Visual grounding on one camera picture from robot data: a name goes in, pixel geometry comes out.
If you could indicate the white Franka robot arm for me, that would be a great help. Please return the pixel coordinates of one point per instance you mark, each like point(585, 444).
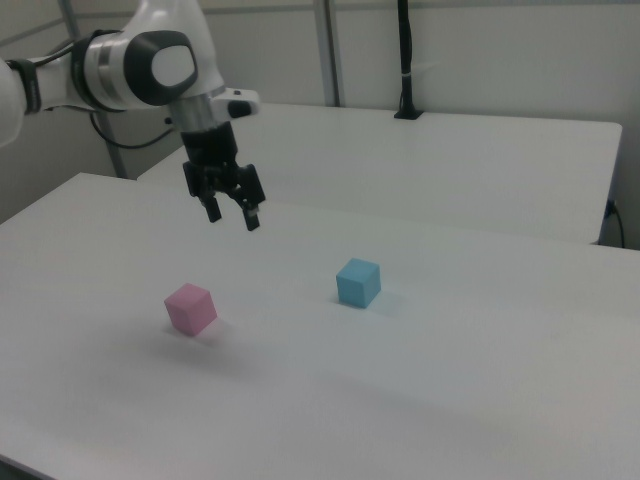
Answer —
point(115, 60)

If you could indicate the blue cube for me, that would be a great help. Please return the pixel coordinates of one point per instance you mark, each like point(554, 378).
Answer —
point(357, 281)

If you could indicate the black camera pole with base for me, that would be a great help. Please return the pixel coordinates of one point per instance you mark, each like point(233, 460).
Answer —
point(406, 60)

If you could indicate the pink cube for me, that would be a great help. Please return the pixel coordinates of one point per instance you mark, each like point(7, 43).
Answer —
point(190, 309)

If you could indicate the grey partition frame post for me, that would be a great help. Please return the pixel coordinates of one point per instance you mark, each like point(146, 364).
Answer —
point(330, 50)

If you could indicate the white table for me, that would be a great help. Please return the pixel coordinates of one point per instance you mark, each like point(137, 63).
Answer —
point(450, 165)

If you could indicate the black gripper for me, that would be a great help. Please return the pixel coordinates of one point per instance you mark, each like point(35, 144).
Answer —
point(210, 150)

